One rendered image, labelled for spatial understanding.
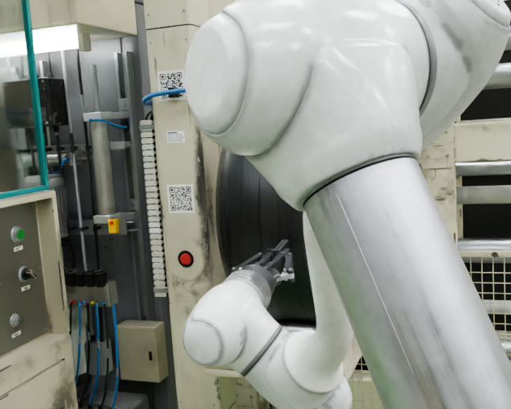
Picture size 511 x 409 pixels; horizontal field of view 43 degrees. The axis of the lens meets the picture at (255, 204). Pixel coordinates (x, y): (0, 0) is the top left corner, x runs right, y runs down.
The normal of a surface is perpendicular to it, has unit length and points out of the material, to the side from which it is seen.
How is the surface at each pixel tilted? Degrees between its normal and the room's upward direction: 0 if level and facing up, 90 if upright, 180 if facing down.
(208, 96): 84
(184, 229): 90
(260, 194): 76
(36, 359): 90
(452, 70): 101
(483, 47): 114
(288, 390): 106
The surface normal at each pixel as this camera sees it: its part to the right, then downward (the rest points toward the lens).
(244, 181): -0.34, -0.20
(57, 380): 0.94, -0.02
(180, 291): -0.33, 0.15
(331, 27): 0.44, -0.36
